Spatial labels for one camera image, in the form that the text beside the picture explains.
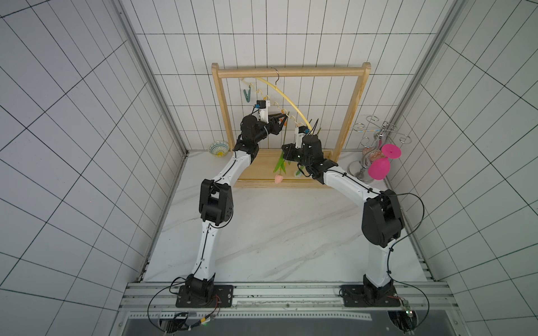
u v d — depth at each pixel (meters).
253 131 0.75
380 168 0.95
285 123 0.88
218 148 1.18
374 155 0.97
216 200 0.62
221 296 0.72
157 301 0.68
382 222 0.51
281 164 0.88
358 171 1.10
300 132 0.80
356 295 0.72
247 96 0.92
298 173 0.77
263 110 0.79
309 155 0.70
